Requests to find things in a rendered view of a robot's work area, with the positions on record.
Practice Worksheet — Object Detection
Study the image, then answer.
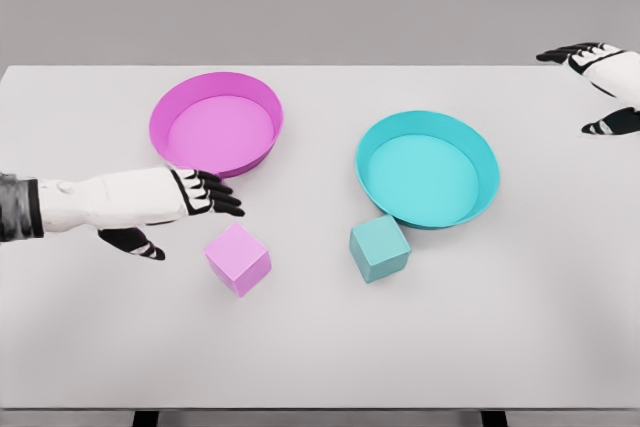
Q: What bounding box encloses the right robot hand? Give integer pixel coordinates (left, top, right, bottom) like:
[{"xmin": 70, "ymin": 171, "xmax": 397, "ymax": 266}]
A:
[{"xmin": 535, "ymin": 40, "xmax": 640, "ymax": 136}]

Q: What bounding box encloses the teal cube block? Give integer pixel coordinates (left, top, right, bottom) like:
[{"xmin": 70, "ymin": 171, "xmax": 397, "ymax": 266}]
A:
[{"xmin": 348, "ymin": 214, "xmax": 412, "ymax": 284}]

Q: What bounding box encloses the cyan round plate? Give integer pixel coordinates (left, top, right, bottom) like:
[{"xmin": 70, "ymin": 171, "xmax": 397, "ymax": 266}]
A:
[{"xmin": 355, "ymin": 110, "xmax": 501, "ymax": 230}]

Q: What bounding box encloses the pink cube block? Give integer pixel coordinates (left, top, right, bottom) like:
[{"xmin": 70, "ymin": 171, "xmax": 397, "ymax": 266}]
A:
[{"xmin": 203, "ymin": 222, "xmax": 272, "ymax": 299}]

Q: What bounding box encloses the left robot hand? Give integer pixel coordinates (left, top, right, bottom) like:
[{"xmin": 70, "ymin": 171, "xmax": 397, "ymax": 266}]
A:
[{"xmin": 92, "ymin": 166, "xmax": 247, "ymax": 262}]

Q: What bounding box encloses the pink round plate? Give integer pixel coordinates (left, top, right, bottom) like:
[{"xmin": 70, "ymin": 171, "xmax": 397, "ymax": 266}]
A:
[{"xmin": 148, "ymin": 71, "xmax": 284, "ymax": 180}]

